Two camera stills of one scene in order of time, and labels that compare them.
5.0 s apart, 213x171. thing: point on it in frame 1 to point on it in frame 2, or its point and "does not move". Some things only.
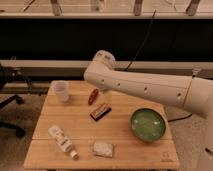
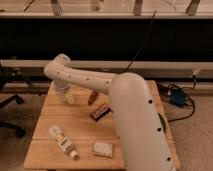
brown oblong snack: (93, 96) does not move
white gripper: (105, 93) to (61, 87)
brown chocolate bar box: (100, 112) does not move
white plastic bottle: (63, 141) does not move
